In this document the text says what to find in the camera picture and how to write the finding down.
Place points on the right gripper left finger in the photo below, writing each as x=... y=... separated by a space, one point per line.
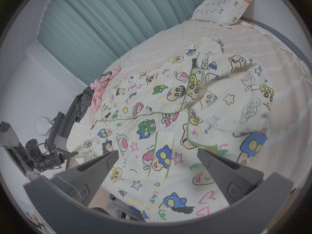
x=92 y=177

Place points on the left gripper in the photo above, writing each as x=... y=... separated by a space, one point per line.
x=53 y=160

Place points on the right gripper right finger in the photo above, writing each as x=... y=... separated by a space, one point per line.
x=234 y=181

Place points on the white printed pyjama top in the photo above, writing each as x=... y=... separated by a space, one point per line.
x=170 y=106

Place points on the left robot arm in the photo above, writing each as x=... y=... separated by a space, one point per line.
x=9 y=135

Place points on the bed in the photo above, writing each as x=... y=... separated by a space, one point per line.
x=287 y=101

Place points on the white trash bin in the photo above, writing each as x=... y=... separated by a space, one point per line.
x=42 y=127

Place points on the dark grey garment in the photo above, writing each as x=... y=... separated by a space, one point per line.
x=82 y=103

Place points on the pink garment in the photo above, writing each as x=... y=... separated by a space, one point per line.
x=97 y=94

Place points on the blue-green curtain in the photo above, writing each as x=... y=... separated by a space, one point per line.
x=109 y=21

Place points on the white printed pillow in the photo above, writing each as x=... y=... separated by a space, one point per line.
x=219 y=6

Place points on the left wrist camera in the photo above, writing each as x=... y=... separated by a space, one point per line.
x=51 y=147

